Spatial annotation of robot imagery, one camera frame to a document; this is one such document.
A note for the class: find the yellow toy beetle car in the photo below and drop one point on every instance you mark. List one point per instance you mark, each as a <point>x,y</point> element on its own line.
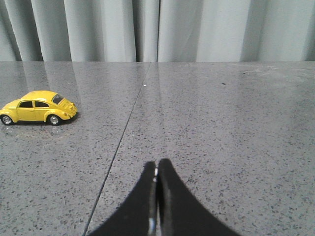
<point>40,105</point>

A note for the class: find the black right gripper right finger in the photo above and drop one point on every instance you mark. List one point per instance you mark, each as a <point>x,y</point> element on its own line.
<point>181,214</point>

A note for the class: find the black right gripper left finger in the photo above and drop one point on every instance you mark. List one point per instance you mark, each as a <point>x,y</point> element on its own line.
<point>137,215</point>

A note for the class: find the grey curtain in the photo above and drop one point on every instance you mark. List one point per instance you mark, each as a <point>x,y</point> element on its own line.
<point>157,30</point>

